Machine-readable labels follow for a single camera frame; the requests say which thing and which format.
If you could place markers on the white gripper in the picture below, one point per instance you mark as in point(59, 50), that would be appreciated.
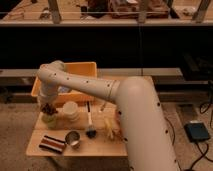
point(45, 100)

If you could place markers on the dark red grape bunch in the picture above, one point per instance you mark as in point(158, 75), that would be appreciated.
point(48, 109)

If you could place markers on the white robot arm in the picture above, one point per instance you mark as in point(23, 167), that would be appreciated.
point(144, 129)

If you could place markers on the green plastic cup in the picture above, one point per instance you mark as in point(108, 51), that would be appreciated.
point(49, 120)

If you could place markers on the metal cup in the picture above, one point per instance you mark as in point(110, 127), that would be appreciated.
point(73, 139)

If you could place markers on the white stacked cups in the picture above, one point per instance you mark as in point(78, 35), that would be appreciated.
point(70, 110)

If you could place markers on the yellow plastic bin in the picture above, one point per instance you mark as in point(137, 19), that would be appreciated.
point(79, 68)

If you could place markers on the wooden folding table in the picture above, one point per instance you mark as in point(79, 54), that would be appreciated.
point(101, 145)

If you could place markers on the black white dish brush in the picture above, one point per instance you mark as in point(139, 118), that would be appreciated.
point(90, 130)

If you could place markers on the metal spoon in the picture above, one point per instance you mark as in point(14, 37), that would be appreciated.
point(103, 107)

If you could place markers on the yellow banana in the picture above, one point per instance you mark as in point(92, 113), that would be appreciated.
point(109, 129)

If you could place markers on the black foot pedal box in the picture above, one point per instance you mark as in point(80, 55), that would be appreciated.
point(196, 132)

